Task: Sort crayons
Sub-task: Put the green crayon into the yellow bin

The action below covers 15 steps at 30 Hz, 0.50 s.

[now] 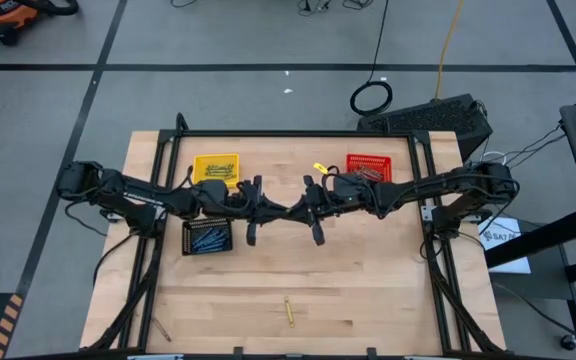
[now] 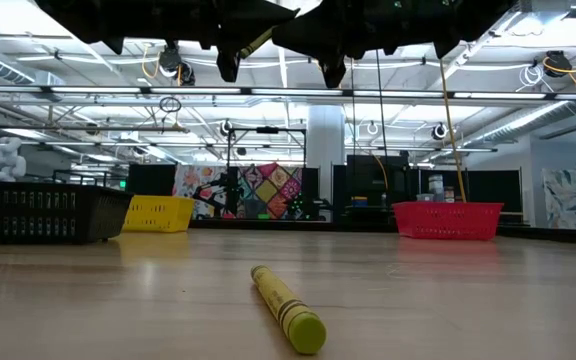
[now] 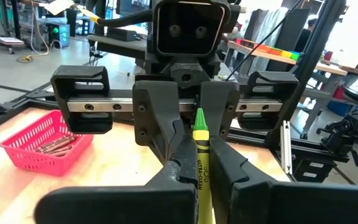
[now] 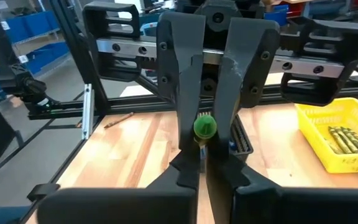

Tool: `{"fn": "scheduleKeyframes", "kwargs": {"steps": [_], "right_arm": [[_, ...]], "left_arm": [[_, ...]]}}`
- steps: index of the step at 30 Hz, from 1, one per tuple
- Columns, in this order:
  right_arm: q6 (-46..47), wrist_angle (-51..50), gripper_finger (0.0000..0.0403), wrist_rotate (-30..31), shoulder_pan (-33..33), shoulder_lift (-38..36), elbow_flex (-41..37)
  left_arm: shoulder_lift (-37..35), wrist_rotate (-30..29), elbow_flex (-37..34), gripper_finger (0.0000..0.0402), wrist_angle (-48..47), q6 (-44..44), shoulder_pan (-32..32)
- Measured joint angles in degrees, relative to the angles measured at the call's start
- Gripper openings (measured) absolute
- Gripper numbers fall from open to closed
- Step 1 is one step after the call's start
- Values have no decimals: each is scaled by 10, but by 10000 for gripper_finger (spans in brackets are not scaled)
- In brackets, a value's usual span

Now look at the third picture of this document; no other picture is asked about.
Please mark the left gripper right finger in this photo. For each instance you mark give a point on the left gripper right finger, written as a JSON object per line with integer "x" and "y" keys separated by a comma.
{"x": 291, "y": 205}

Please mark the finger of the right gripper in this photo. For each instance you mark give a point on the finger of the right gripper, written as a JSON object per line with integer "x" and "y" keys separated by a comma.
{"x": 154, "y": 109}
{"x": 221, "y": 102}

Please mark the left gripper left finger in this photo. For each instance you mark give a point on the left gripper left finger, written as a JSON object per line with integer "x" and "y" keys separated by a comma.
{"x": 120, "y": 205}

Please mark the green crayon with yellow wrapper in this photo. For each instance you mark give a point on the green crayon with yellow wrapper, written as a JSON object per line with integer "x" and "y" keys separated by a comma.
{"x": 202, "y": 174}

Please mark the silver aluminium extrusion bar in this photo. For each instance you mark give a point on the silver aluminium extrusion bar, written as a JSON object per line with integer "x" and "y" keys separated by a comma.
{"x": 286, "y": 146}

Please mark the grey side desk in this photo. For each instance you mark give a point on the grey side desk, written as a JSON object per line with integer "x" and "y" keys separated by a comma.
{"x": 120, "y": 43}

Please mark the rainbow coloured blocks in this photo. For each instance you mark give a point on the rainbow coloured blocks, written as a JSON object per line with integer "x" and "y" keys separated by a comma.
{"x": 275, "y": 49}

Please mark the red plastic basket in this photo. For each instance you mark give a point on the red plastic basket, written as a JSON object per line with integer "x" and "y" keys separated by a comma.
{"x": 42, "y": 165}

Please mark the wooden background table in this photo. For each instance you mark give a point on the wooden background table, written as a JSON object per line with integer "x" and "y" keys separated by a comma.
{"x": 322, "y": 67}

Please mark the blue storage bin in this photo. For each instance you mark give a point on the blue storage bin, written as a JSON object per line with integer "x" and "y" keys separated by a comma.
{"x": 340, "y": 109}

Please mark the computer case with green light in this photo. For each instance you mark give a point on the computer case with green light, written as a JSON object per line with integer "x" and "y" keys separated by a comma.
{"x": 57, "y": 34}

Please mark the white paper sheet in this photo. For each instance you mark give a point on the white paper sheet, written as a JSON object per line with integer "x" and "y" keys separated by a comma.
{"x": 57, "y": 6}

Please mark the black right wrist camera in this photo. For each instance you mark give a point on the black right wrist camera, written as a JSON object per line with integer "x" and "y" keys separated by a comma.
{"x": 191, "y": 28}

